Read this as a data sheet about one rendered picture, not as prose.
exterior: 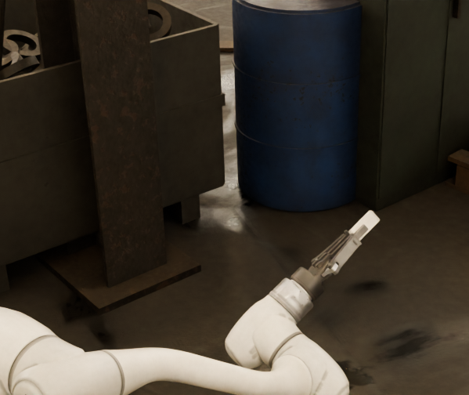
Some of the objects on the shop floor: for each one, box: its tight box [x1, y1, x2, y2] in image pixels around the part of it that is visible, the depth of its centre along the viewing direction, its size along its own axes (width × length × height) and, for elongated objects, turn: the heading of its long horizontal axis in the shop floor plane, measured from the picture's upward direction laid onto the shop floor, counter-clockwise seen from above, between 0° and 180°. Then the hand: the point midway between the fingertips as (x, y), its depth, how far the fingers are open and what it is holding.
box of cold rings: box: [0, 0, 225, 298], centre depth 401 cm, size 123×93×87 cm
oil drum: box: [232, 0, 362, 212], centre depth 417 cm, size 59×59×89 cm
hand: (364, 226), depth 220 cm, fingers closed
